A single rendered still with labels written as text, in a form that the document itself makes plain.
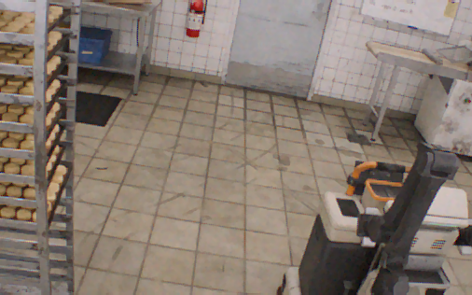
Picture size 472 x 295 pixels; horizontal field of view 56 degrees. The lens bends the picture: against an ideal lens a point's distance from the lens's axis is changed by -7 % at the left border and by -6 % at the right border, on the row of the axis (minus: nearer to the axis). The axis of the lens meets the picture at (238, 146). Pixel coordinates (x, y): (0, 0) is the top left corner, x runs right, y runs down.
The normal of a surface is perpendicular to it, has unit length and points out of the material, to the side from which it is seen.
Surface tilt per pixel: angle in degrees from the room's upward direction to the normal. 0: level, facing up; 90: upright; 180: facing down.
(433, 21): 90
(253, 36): 90
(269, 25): 90
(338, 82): 90
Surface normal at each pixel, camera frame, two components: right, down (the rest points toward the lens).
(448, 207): 0.17, -0.33
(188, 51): -0.01, 0.46
